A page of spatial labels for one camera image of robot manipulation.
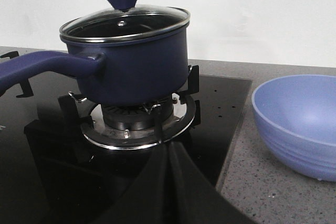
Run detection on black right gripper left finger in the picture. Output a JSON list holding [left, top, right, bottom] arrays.
[[93, 145, 168, 223]]

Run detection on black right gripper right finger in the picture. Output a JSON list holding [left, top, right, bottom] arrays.
[[169, 142, 253, 223]]

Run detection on light blue plastic bowl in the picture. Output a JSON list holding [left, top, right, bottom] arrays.
[[251, 74, 335, 182]]

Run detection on black pot support grate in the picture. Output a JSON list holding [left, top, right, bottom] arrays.
[[58, 65, 199, 151]]

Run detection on black gas burner head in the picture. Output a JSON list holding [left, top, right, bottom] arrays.
[[101, 95, 173, 131]]

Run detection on black glass cooktop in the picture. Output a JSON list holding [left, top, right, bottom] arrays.
[[1, 71, 251, 223]]

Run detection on dark blue saucepan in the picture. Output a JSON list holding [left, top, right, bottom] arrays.
[[1, 27, 188, 106]]

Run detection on glass lid with blue knob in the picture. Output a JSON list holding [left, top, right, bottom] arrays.
[[60, 0, 191, 43]]

